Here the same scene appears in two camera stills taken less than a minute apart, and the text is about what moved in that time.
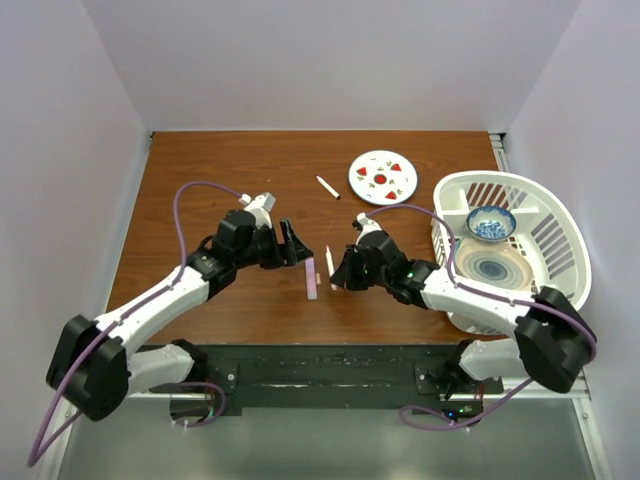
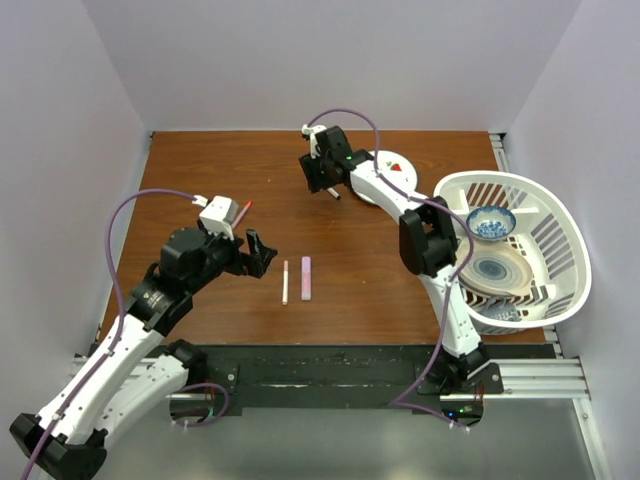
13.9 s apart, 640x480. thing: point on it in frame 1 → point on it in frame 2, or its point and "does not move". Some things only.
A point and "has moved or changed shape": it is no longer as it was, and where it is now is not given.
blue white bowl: x=491 y=223 does not move
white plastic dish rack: x=514 y=233 does not move
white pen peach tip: x=330 y=265 → x=285 y=282
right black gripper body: x=363 y=276 → x=318 y=172
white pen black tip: x=327 y=187 does not move
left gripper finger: x=302 y=251 → x=267 y=255
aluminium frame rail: x=499 y=151 does not move
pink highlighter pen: x=311 y=282 has moved or changed shape
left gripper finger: x=291 y=252 → x=253 y=241
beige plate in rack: x=500 y=262 does not move
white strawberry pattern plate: x=383 y=177 does not move
